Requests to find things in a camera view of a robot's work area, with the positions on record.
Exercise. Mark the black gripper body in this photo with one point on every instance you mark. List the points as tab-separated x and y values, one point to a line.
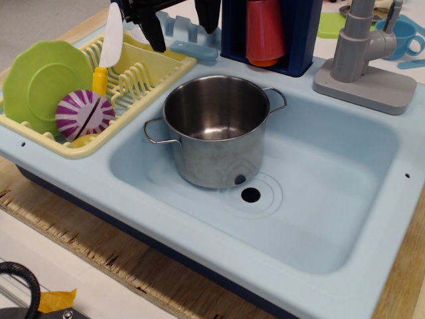
132	10

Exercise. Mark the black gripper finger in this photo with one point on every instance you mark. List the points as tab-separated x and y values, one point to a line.
208	12
151	28

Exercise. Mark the white spoon blue handle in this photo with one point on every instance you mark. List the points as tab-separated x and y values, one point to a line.
181	47

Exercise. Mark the yellow dish rack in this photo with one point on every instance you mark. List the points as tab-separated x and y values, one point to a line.
136	81

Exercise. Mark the stainless steel pot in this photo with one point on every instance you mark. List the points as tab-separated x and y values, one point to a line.
217	127

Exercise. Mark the red plastic cup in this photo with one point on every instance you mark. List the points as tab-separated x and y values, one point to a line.
265	38

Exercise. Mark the orange plastic cup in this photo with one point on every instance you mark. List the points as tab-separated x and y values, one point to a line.
264	63

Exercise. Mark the dark blue cup holder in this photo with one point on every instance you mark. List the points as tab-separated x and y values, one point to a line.
300	22

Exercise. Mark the purple white toy onion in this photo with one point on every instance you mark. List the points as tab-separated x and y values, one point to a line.
83	112

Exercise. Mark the green plastic plate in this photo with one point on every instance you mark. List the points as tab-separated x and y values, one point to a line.
39	79

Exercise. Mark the green plastic board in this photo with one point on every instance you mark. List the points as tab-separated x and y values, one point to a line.
330	24

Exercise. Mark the yellow toy piece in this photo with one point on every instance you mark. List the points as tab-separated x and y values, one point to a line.
83	140

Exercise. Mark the grey toy faucet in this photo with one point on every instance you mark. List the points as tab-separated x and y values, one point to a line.
348	76

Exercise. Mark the blue plastic mug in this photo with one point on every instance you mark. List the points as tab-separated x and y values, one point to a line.
406	42

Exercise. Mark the light blue toy sink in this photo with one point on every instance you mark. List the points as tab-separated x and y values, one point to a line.
315	232

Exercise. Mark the yellow tape piece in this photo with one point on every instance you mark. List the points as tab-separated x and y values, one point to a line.
57	300

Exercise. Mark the white knife yellow handle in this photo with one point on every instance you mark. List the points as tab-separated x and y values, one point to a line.
111	49

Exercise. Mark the blue utensil handle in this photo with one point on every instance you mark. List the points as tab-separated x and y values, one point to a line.
411	64

